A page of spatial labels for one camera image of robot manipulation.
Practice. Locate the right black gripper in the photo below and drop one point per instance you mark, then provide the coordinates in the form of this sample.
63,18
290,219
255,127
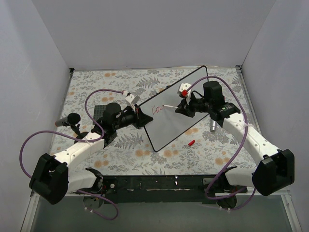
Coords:
189,108

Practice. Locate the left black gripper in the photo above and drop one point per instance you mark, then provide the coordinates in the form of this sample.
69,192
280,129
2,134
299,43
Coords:
138,116

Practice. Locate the white board with black frame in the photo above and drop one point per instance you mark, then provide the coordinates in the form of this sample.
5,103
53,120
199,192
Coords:
167,125

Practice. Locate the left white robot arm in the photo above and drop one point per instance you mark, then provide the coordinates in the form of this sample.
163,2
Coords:
53,176

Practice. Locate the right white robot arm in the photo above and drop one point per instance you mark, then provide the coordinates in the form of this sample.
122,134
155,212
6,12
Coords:
275,168

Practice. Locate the silver microphone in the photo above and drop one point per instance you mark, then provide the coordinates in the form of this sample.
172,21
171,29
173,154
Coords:
213,125

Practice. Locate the dark grey studded baseplate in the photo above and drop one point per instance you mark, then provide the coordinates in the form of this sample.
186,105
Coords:
99,113

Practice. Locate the floral patterned table mat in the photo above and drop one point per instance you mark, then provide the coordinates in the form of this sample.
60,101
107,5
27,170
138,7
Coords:
131,152

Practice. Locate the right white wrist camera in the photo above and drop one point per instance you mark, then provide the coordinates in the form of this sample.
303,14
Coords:
185,91

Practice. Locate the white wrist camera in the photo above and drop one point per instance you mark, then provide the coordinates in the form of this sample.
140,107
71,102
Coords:
131,99
185,91

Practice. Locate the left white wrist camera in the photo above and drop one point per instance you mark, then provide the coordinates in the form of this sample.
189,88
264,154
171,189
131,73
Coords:
131,99

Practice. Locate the black microphone with red ring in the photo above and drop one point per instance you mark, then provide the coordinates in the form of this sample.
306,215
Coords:
71,119

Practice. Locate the black front mounting rail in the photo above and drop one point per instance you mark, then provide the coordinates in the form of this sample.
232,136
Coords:
159,188

